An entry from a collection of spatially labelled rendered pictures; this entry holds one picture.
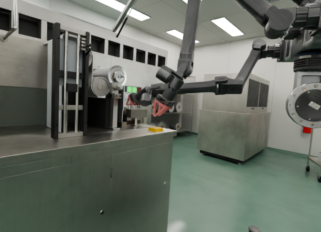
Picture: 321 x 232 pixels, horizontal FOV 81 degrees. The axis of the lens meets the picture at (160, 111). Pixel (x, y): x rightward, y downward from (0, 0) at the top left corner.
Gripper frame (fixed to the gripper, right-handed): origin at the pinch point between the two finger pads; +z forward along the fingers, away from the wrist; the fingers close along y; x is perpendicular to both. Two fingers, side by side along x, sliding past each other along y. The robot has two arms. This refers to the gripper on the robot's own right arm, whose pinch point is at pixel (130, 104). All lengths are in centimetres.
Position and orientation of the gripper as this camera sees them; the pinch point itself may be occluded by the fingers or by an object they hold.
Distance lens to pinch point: 128.9
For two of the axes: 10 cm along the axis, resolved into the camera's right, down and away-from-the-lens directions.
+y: 6.6, -0.1, 7.5
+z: -6.7, 4.3, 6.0
